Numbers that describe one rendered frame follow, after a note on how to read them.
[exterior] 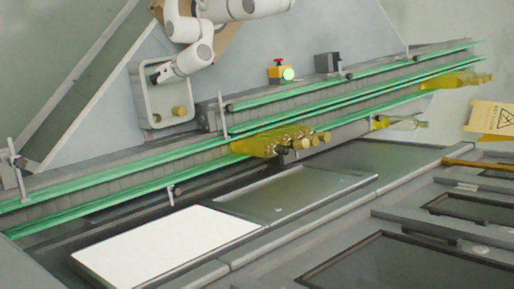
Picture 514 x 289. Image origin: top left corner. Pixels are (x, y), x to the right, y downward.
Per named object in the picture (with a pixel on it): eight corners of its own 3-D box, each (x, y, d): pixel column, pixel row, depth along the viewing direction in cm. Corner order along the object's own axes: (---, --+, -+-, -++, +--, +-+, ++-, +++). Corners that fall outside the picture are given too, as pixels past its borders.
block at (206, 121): (197, 131, 175) (209, 133, 170) (193, 105, 173) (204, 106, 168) (206, 129, 178) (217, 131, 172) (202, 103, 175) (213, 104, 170)
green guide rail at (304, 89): (216, 111, 171) (231, 112, 165) (216, 108, 171) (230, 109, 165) (473, 43, 277) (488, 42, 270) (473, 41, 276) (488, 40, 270)
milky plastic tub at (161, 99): (139, 128, 168) (151, 131, 161) (125, 62, 163) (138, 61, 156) (183, 117, 178) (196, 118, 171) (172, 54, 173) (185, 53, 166)
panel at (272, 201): (65, 265, 133) (121, 309, 107) (62, 254, 132) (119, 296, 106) (303, 168, 187) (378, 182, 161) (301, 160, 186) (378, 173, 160)
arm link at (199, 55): (188, 12, 141) (216, 15, 147) (170, 25, 150) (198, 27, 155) (195, 64, 140) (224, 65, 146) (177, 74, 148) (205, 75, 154)
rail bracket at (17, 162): (-3, 193, 139) (21, 209, 122) (-19, 134, 135) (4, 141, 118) (15, 187, 142) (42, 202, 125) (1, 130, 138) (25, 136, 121)
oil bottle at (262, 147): (230, 153, 177) (271, 160, 161) (228, 138, 176) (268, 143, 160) (242, 148, 181) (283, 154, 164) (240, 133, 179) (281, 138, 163)
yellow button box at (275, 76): (268, 84, 203) (281, 84, 197) (265, 66, 201) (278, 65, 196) (281, 81, 207) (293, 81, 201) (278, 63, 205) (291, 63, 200)
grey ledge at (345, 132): (268, 162, 202) (287, 166, 193) (265, 141, 200) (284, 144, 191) (404, 112, 259) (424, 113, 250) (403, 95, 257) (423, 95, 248)
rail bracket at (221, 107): (210, 138, 170) (232, 141, 161) (202, 89, 167) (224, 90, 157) (217, 136, 172) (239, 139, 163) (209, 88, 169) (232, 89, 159)
